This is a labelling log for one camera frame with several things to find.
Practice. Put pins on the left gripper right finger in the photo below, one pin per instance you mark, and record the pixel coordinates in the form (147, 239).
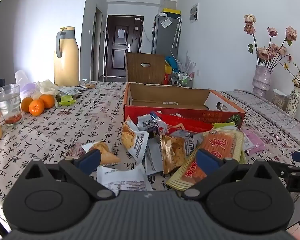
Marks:
(209, 172)

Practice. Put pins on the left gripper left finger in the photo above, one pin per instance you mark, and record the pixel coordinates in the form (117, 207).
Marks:
(78, 171)

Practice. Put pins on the triangular brown snack packet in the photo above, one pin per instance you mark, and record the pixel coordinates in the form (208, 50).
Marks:
(107, 157)

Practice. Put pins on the large orange snack bag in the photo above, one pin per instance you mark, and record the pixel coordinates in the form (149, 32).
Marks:
(223, 143)

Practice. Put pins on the pink snack packet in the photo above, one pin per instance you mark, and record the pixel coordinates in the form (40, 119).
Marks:
(251, 142)

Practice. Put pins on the white cracker snack packet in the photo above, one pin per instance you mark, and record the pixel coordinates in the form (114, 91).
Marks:
(134, 140)

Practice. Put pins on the red snack bag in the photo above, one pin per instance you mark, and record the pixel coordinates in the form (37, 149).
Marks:
(175, 123)

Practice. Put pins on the grey snack packet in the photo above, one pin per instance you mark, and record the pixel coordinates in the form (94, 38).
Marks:
(153, 157)

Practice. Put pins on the green snack packet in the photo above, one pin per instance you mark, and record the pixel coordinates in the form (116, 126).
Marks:
(66, 100)

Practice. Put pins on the calligraphy print tablecloth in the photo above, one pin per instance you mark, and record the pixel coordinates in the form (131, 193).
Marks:
(98, 116)

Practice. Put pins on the front orange tangerine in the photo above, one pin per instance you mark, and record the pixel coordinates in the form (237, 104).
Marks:
(36, 107)

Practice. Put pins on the orange tangerine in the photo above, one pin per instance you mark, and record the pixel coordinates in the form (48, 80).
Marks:
(36, 107)
(25, 103)
(48, 100)

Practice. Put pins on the right orange tangerine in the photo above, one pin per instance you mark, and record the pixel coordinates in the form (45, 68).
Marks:
(48, 100)

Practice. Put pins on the grey snack packets pile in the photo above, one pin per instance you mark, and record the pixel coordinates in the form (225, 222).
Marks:
(76, 90)

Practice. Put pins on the floral small vase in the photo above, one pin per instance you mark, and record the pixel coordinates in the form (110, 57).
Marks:
(293, 102)

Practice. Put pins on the left orange tangerine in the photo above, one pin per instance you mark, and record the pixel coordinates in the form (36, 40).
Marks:
(25, 103)

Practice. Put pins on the white crumpled plastic bag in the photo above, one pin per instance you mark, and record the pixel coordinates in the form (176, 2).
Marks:
(46, 88)

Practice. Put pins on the red cardboard box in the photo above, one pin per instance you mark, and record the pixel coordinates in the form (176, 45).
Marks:
(205, 105)

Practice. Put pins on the pink ceramic vase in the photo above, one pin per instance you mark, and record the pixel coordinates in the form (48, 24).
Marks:
(261, 80)

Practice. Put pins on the clear glass cup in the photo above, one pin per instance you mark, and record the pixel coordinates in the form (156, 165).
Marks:
(10, 103)

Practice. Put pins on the yellow thermos jug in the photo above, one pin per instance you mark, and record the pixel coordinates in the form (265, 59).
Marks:
(66, 58)

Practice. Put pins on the wooden chair back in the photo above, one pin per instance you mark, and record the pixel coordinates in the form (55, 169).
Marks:
(145, 68)

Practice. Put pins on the dried pink roses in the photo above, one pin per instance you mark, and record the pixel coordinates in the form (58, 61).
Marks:
(271, 55)

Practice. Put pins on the dark brown entrance door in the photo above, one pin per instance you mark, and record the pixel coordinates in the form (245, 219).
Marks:
(124, 35)

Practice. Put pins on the grey refrigerator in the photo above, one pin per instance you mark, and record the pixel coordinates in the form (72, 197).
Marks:
(166, 30)

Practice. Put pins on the yellow box on refrigerator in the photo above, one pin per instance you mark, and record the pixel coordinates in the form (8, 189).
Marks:
(171, 11)

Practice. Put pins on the wire storage rack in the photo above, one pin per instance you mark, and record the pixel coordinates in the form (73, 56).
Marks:
(183, 79)

